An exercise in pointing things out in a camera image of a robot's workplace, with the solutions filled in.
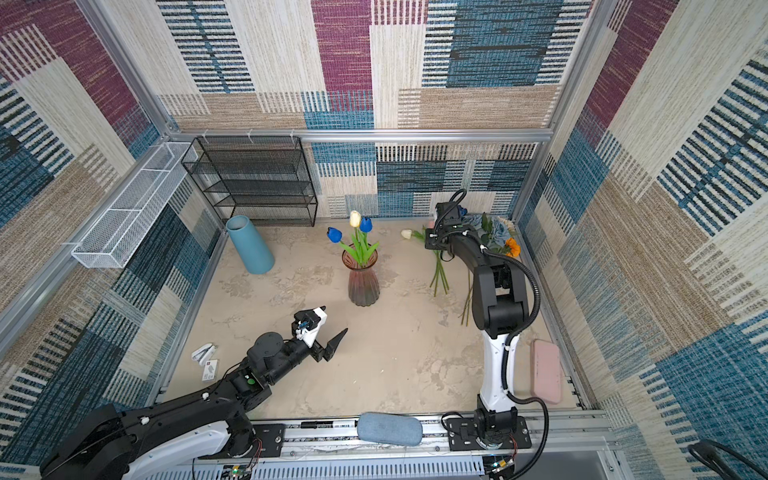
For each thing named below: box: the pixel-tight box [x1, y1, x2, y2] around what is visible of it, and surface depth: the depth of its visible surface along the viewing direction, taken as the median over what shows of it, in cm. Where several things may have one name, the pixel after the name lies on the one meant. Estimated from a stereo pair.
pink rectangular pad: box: [531, 339, 562, 404], surface depth 83 cm
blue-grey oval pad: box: [357, 412, 423, 446], surface depth 74 cm
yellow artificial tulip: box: [350, 210, 361, 267], surface depth 81 cm
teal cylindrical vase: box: [226, 215, 275, 275], surface depth 97 cm
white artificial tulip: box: [400, 229, 449, 297], surface depth 110 cm
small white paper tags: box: [192, 343, 218, 382], surface depth 87 cm
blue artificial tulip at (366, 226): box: [360, 216, 379, 267], surface depth 84 cm
